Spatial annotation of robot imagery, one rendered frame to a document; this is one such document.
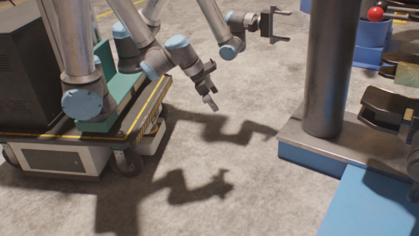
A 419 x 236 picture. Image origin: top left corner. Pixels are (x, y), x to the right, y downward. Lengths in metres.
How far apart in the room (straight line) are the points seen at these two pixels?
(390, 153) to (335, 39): 0.63
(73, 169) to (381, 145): 1.56
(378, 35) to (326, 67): 1.37
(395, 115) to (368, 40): 1.58
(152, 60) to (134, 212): 0.75
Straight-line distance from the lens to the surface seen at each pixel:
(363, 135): 1.79
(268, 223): 1.51
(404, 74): 1.70
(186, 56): 1.27
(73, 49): 1.23
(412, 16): 0.51
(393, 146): 1.77
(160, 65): 1.27
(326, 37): 1.45
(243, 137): 1.94
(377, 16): 0.82
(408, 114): 1.41
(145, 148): 1.79
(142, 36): 1.36
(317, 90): 1.57
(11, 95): 1.79
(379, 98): 1.37
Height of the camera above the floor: 1.21
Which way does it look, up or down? 32 degrees down
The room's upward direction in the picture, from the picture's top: 5 degrees counter-clockwise
